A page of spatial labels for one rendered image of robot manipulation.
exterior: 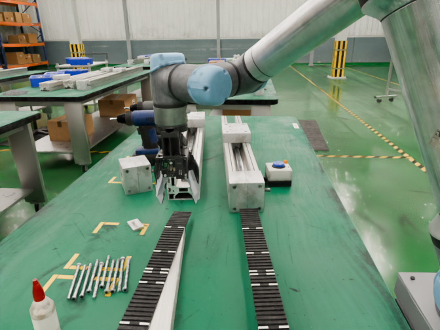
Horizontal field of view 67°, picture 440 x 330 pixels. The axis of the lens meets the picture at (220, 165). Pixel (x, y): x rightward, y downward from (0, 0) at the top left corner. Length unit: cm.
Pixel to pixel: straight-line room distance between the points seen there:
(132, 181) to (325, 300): 68
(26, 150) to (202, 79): 222
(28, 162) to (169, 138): 211
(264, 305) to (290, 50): 46
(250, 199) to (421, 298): 48
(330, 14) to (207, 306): 56
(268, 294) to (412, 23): 49
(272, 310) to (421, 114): 40
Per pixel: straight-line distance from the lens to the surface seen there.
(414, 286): 74
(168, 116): 72
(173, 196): 108
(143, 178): 111
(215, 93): 63
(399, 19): 42
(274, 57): 66
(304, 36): 63
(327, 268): 80
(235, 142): 132
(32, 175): 279
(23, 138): 271
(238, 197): 95
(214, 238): 87
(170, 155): 74
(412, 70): 42
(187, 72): 65
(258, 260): 73
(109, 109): 494
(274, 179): 113
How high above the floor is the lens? 126
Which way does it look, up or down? 21 degrees down
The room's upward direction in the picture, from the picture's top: 1 degrees counter-clockwise
